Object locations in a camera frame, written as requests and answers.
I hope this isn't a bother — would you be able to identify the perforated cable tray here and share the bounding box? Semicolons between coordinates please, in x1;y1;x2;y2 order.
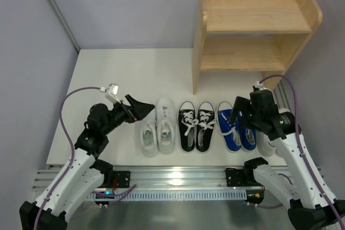
86;190;249;201

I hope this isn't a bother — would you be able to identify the white leather sneaker left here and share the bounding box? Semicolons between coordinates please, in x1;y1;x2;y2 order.
139;115;158;157

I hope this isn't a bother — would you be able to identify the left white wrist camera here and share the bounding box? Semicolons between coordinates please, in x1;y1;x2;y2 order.
100;83;120;104

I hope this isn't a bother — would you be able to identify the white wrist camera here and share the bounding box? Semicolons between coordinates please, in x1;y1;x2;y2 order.
100;83;120;104
253;81;268;91

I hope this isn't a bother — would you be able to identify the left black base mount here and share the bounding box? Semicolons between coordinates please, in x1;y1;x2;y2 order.
101;170;130;189

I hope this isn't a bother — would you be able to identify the aluminium front rail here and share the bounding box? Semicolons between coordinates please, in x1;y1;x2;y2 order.
33;165;324;192

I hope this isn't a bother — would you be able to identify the white low sneaker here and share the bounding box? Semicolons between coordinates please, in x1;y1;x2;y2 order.
256;131;277;157

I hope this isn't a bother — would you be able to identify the white leather sneaker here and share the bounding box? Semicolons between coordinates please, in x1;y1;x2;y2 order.
156;97;176;155
139;115;158;157

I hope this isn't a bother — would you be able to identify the white leather sneaker right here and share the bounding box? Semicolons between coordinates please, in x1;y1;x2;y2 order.
156;97;176;155

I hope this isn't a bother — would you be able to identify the left corner aluminium profile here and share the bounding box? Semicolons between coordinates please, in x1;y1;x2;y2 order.
47;0;81;53

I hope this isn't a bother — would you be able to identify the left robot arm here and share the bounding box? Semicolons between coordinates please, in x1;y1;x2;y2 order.
19;95;155;229

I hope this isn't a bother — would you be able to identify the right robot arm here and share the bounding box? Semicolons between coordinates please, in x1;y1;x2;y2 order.
229;89;344;229

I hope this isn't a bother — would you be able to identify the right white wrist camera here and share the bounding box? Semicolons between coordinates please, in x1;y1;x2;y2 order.
253;81;268;91

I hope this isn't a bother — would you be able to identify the black canvas sneaker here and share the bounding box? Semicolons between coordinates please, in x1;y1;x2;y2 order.
177;101;197;153
196;101;216;153

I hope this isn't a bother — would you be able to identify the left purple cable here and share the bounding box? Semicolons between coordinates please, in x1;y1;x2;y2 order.
34;86;108;230

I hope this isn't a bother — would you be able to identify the blue canvas sneaker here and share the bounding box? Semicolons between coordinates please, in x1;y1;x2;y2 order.
216;101;242;152
238;111;257;151

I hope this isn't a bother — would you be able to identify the wooden two-tier shoe shelf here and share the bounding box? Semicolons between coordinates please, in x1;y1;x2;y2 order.
192;0;323;90

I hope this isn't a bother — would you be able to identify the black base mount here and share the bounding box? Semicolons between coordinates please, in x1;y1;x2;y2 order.
225;168;247;187
101;170;130;189

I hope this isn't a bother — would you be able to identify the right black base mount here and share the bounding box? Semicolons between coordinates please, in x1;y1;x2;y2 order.
225;168;247;187

